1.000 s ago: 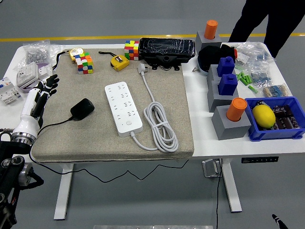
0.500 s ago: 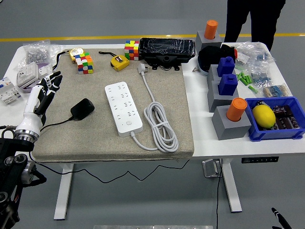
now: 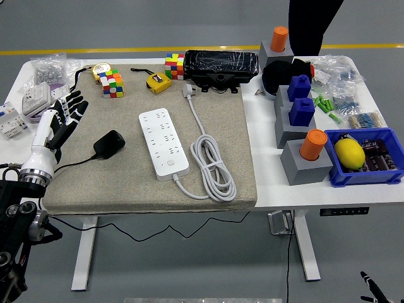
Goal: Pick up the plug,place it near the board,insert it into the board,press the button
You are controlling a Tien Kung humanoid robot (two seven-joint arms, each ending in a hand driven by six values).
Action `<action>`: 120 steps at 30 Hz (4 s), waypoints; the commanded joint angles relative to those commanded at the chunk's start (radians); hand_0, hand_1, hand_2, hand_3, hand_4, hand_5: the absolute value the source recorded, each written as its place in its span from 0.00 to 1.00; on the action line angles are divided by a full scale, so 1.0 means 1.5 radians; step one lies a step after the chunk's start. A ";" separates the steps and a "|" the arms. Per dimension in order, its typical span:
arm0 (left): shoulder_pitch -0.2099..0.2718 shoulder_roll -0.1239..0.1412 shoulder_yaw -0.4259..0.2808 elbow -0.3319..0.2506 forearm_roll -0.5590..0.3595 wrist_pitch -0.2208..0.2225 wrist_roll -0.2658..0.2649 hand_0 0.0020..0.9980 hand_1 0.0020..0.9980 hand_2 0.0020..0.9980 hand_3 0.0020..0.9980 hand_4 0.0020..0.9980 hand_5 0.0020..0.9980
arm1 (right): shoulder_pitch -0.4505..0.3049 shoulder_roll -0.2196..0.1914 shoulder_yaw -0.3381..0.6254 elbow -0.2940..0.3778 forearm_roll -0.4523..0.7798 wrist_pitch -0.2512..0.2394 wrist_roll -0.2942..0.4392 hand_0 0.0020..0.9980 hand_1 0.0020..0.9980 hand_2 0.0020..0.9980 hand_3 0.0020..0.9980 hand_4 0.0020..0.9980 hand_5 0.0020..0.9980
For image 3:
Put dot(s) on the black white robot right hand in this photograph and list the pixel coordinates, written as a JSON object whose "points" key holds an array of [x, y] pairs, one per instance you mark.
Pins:
{"points": [[372, 285]]}

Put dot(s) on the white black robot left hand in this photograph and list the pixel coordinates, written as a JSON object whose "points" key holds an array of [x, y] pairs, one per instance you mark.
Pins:
{"points": [[44, 139]]}

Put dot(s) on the black plug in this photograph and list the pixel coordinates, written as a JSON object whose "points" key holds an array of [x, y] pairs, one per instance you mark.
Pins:
{"points": [[109, 143]]}

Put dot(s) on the white power strip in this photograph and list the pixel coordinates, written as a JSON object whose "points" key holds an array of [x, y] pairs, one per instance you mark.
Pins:
{"points": [[164, 145]]}

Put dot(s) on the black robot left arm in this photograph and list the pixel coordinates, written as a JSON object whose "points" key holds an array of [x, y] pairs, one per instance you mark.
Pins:
{"points": [[15, 221]]}

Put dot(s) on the white circuit breaker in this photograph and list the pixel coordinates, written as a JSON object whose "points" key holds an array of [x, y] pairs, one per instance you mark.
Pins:
{"points": [[12, 124]]}

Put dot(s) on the clear bag of metal nuts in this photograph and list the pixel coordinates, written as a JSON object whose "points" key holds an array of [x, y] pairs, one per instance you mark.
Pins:
{"points": [[47, 72]]}

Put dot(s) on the white table leg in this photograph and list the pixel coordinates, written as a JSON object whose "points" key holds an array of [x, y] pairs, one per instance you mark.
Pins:
{"points": [[84, 252], [308, 252]]}

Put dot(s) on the clear plastic bag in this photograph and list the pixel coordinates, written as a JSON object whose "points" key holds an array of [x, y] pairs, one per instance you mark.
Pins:
{"points": [[74, 67]]}

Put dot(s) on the black table control panel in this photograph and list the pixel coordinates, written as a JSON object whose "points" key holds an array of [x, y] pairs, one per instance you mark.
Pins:
{"points": [[344, 211]]}

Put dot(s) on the colourful puzzle cube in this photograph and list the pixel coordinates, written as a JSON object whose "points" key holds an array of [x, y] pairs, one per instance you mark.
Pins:
{"points": [[112, 85], [174, 66]]}

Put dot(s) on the yellow round tape measure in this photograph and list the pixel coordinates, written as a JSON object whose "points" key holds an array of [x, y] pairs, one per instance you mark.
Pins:
{"points": [[100, 69]]}

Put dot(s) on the blue plastic bin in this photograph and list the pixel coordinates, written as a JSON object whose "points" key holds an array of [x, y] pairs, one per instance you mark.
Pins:
{"points": [[363, 178]]}

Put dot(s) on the yellow square tape measure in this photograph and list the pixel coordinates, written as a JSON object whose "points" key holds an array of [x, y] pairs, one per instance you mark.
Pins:
{"points": [[158, 82]]}

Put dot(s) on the dark brown capacitor heap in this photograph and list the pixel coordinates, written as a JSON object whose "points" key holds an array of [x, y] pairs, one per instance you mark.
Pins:
{"points": [[378, 158]]}

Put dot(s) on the yellow lemon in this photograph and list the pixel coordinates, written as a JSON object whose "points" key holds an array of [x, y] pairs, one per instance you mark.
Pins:
{"points": [[348, 154]]}

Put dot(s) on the grey block with round hole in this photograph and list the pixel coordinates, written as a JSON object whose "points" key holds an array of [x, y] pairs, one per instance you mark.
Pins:
{"points": [[296, 170], [268, 55]]}

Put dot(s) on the small black white figure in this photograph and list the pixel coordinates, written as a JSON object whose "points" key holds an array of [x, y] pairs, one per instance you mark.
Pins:
{"points": [[344, 136]]}

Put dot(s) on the orange cylinder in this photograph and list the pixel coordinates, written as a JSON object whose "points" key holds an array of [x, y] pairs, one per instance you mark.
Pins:
{"points": [[312, 145], [279, 39]]}

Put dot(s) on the taped resistor strip bundle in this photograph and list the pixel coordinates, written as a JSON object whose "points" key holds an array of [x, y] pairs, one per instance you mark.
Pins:
{"points": [[364, 120]]}

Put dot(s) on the grey block with square hole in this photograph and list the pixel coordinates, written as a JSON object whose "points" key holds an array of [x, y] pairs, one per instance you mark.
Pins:
{"points": [[280, 98], [284, 132]]}

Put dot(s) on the grey-brown mat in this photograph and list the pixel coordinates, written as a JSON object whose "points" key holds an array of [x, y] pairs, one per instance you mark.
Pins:
{"points": [[221, 142]]}

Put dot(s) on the clear bag of blue resistors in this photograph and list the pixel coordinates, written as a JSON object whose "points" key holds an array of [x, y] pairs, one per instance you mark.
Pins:
{"points": [[344, 74], [345, 102]]}

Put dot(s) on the blue square peg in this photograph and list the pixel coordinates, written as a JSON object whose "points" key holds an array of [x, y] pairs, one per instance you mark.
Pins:
{"points": [[298, 88], [301, 113]]}

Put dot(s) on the black plastic-wrapped case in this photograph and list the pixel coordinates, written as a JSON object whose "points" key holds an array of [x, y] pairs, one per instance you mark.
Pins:
{"points": [[221, 63]]}

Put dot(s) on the small metal clip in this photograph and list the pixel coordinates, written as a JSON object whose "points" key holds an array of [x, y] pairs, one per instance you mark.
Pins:
{"points": [[259, 92]]}

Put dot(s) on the small orange red object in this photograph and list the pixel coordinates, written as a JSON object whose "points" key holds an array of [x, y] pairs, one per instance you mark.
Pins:
{"points": [[312, 71]]}

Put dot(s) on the black cloth cap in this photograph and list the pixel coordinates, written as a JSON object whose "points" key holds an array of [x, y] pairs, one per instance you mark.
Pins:
{"points": [[281, 74]]}

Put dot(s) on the person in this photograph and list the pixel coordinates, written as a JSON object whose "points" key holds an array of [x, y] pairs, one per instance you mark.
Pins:
{"points": [[309, 25]]}

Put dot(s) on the white wall socket panel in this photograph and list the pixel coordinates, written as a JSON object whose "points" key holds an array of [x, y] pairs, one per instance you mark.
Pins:
{"points": [[36, 98]]}

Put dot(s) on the white wall switch panel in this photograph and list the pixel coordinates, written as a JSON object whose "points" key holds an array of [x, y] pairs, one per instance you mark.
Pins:
{"points": [[58, 91]]}

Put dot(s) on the silver metal bracket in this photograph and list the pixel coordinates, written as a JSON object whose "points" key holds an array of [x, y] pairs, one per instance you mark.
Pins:
{"points": [[279, 222]]}

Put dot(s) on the green wall anchors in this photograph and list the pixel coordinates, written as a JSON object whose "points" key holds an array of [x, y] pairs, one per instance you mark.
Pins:
{"points": [[323, 104], [335, 117]]}

